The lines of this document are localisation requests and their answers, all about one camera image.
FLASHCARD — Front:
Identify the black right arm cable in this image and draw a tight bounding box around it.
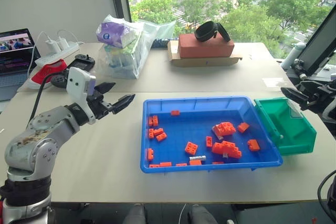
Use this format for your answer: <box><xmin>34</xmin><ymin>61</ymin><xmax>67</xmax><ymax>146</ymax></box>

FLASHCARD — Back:
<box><xmin>317</xmin><ymin>168</ymin><xmax>336</xmax><ymax>210</ymax></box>

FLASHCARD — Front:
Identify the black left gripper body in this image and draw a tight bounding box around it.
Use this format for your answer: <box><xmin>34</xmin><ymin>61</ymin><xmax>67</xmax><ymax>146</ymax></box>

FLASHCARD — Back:
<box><xmin>86</xmin><ymin>90</ymin><xmax>114</xmax><ymax>120</ymax></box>

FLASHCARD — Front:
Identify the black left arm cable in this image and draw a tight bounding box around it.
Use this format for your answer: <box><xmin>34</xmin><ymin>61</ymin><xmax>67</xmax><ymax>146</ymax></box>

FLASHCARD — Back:
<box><xmin>27</xmin><ymin>72</ymin><xmax>70</xmax><ymax>128</ymax></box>

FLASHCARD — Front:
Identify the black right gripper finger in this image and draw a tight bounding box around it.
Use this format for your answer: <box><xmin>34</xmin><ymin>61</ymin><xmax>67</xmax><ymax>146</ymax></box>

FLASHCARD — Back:
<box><xmin>280</xmin><ymin>86</ymin><xmax>309</xmax><ymax>111</ymax></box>

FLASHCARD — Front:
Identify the blue plastic tray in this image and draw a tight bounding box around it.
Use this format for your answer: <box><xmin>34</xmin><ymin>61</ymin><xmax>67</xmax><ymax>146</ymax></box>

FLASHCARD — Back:
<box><xmin>139</xmin><ymin>95</ymin><xmax>284</xmax><ymax>174</ymax></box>

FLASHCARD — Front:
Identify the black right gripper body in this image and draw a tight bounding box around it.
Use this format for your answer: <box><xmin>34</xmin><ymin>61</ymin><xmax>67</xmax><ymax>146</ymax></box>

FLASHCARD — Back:
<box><xmin>298</xmin><ymin>80</ymin><xmax>331</xmax><ymax>107</ymax></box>

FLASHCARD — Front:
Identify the red brick block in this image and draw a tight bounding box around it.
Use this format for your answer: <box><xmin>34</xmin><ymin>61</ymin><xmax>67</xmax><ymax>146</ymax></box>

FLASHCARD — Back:
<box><xmin>177</xmin><ymin>33</ymin><xmax>235</xmax><ymax>59</ymax></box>

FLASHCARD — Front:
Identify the purple tissue pack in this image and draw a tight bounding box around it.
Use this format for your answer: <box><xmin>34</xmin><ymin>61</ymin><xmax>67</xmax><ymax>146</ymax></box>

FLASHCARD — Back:
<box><xmin>95</xmin><ymin>22</ymin><xmax>138</xmax><ymax>49</ymax></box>

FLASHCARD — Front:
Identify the square orange building block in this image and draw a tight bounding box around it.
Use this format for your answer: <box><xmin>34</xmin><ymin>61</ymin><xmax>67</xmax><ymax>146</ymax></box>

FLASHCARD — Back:
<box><xmin>184</xmin><ymin>141</ymin><xmax>200</xmax><ymax>155</ymax></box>

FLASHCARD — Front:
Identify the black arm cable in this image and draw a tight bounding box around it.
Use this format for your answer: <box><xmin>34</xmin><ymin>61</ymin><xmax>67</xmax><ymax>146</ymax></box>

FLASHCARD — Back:
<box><xmin>27</xmin><ymin>72</ymin><xmax>70</xmax><ymax>128</ymax></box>
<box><xmin>317</xmin><ymin>168</ymin><xmax>336</xmax><ymax>210</ymax></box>

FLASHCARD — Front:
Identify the black head strap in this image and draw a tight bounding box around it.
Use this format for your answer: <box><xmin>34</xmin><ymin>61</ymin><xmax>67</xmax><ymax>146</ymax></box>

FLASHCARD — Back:
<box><xmin>194</xmin><ymin>20</ymin><xmax>232</xmax><ymax>44</ymax></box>

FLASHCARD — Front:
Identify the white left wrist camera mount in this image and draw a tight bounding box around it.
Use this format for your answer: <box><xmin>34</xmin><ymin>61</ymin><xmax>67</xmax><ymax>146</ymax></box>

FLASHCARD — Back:
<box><xmin>66</xmin><ymin>67</ymin><xmax>97</xmax><ymax>125</ymax></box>

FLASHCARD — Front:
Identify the red and white shoe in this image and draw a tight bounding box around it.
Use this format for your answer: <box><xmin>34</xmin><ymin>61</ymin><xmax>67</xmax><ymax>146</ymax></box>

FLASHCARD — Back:
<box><xmin>27</xmin><ymin>59</ymin><xmax>69</xmax><ymax>90</ymax></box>

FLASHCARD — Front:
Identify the black game controller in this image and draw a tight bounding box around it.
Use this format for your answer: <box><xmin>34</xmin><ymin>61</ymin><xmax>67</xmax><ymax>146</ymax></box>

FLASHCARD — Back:
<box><xmin>50</xmin><ymin>54</ymin><xmax>96</xmax><ymax>89</ymax></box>

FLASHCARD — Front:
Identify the clear plastic bag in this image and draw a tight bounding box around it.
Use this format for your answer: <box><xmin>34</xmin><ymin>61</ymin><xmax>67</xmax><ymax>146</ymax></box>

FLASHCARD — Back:
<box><xmin>95</xmin><ymin>15</ymin><xmax>177</xmax><ymax>80</ymax></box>

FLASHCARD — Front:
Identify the white power strip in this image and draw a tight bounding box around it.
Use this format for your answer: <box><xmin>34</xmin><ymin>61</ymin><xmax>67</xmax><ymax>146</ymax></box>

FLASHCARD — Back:
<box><xmin>34</xmin><ymin>42</ymin><xmax>80</xmax><ymax>68</ymax></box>

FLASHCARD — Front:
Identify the black monitor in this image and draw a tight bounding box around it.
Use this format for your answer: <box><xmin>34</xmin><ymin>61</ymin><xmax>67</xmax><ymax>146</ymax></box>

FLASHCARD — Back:
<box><xmin>297</xmin><ymin>5</ymin><xmax>336</xmax><ymax>77</ymax></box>

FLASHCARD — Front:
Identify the white water bottle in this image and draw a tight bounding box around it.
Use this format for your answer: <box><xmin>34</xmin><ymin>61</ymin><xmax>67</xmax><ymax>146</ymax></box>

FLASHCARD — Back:
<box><xmin>280</xmin><ymin>41</ymin><xmax>307</xmax><ymax>70</ymax></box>

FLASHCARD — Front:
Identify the open laptop computer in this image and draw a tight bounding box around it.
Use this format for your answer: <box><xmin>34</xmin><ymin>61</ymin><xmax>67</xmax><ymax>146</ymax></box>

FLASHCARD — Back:
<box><xmin>0</xmin><ymin>27</ymin><xmax>41</xmax><ymax>102</ymax></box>

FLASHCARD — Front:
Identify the white plug charger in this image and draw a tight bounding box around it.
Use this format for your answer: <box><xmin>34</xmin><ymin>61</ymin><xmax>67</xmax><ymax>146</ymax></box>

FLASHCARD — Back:
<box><xmin>58</xmin><ymin>37</ymin><xmax>69</xmax><ymax>51</ymax></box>

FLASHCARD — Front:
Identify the cardboard piece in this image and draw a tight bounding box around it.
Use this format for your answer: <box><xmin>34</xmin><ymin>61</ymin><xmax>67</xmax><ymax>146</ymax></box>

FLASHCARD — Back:
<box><xmin>167</xmin><ymin>40</ymin><xmax>244</xmax><ymax>68</ymax></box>

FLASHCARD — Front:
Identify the green plastic bin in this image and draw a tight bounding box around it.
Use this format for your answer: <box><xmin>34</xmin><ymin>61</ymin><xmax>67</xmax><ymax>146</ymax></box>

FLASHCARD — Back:
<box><xmin>254</xmin><ymin>97</ymin><xmax>318</xmax><ymax>156</ymax></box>

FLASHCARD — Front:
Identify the white charger cable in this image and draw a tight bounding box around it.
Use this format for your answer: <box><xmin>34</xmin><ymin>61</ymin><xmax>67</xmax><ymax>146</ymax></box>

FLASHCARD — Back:
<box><xmin>26</xmin><ymin>30</ymin><xmax>85</xmax><ymax>78</ymax></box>

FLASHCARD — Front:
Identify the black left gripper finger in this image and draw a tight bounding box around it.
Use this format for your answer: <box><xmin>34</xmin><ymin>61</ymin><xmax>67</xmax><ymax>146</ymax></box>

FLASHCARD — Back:
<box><xmin>94</xmin><ymin>82</ymin><xmax>117</xmax><ymax>95</ymax></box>
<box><xmin>111</xmin><ymin>93</ymin><xmax>137</xmax><ymax>115</ymax></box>

